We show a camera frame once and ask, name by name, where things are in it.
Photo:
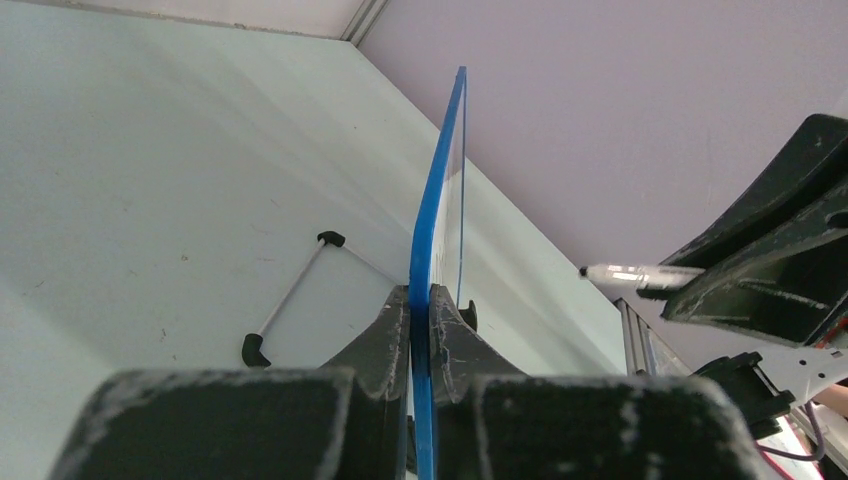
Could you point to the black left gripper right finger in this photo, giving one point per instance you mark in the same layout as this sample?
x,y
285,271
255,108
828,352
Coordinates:
x,y
496,422

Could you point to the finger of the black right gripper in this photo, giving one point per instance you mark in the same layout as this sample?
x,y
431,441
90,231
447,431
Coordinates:
x,y
788,287
810,163

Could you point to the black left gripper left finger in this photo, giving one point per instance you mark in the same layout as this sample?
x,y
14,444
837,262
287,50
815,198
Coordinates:
x,y
346,419

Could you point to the black whiteboard marker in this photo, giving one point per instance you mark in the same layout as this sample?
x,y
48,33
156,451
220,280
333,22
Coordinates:
x,y
640,277

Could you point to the blue-framed whiteboard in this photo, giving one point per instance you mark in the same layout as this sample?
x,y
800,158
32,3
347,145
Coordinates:
x,y
436,259

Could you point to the black whiteboard stand foot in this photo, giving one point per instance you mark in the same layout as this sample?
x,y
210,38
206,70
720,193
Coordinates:
x,y
469,316

